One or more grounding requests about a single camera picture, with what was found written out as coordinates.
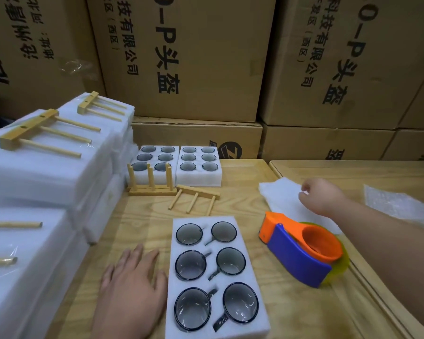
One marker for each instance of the person's right hand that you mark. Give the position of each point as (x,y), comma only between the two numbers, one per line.
(325,197)

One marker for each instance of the person's left hand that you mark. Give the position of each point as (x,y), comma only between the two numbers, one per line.
(131,300)

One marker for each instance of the pile of white foam sheets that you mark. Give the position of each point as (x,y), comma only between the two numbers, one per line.
(282,197)

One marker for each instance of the orange and blue tape dispenser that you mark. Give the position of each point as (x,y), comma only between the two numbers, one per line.
(297,261)

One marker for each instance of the set of grey glass cups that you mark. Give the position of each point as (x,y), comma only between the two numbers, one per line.
(192,266)

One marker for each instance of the row of wooden peg racks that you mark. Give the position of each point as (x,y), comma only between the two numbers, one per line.
(152,192)

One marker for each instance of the stack of white foam trays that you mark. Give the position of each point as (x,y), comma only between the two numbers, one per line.
(198,176)

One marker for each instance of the person's right forearm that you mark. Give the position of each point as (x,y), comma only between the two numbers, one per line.
(396,250)

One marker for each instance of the clear plastic wrap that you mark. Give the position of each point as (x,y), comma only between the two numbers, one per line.
(403,207)

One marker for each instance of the stack of brown cardboard boxes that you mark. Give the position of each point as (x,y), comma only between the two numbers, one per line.
(191,53)

